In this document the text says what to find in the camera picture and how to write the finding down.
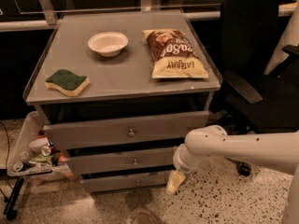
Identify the brown chip bag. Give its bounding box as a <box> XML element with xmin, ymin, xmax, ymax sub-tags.
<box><xmin>142</xmin><ymin>29</ymin><xmax>208</xmax><ymax>78</ymax></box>

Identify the grey drawer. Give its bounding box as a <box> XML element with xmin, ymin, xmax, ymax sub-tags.
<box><xmin>44</xmin><ymin>111</ymin><xmax>208</xmax><ymax>149</ymax></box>
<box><xmin>66</xmin><ymin>147</ymin><xmax>175</xmax><ymax>175</ymax></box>
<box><xmin>80</xmin><ymin>171</ymin><xmax>170</xmax><ymax>193</ymax></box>

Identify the clear plastic side bin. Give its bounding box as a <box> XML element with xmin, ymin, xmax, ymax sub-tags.
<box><xmin>7</xmin><ymin>111</ymin><xmax>75</xmax><ymax>181</ymax></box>

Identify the green yellow sponge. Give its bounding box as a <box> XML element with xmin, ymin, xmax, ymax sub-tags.
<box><xmin>45</xmin><ymin>69</ymin><xmax>90</xmax><ymax>97</ymax></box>

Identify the grey top drawer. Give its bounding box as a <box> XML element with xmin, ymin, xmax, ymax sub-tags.
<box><xmin>44</xmin><ymin>111</ymin><xmax>208</xmax><ymax>149</ymax></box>

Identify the black stand leg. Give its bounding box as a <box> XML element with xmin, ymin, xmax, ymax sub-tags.
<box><xmin>3</xmin><ymin>177</ymin><xmax>24</xmax><ymax>221</ymax></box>

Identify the white bowl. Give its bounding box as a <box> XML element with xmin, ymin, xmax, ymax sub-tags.
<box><xmin>88</xmin><ymin>32</ymin><xmax>128</xmax><ymax>58</ymax></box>

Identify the white cup in bin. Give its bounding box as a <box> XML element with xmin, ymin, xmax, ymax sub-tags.
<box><xmin>29</xmin><ymin>137</ymin><xmax>49</xmax><ymax>152</ymax></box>

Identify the metal railing bar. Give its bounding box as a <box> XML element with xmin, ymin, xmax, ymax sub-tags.
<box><xmin>0</xmin><ymin>2</ymin><xmax>298</xmax><ymax>32</ymax></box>

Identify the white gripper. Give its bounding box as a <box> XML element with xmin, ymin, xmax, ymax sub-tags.
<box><xmin>166</xmin><ymin>144</ymin><xmax>200</xmax><ymax>194</ymax></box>

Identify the black office chair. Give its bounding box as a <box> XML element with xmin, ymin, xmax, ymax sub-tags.
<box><xmin>211</xmin><ymin>0</ymin><xmax>299</xmax><ymax>174</ymax></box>

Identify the grey bottom drawer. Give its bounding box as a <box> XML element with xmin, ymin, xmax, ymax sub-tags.
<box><xmin>80</xmin><ymin>171</ymin><xmax>170</xmax><ymax>193</ymax></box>

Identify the grey drawer cabinet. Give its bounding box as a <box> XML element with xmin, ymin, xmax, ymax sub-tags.
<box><xmin>24</xmin><ymin>10</ymin><xmax>221</xmax><ymax>181</ymax></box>

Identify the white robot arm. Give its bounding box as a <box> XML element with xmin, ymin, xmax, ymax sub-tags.
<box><xmin>166</xmin><ymin>125</ymin><xmax>299</xmax><ymax>224</ymax></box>

